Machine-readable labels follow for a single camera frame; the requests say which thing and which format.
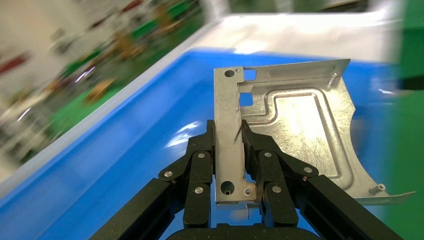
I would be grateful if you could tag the large blue plastic bin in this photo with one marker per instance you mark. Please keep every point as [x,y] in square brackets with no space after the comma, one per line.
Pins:
[116,149]

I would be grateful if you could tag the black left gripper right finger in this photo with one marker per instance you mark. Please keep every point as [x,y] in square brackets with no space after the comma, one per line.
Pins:
[278,172]

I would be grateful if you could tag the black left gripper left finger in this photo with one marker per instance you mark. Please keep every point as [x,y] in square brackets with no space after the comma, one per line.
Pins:
[198,172]

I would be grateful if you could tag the grey stamped metal plate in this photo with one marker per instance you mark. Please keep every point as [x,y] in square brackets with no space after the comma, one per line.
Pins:
[298,132]

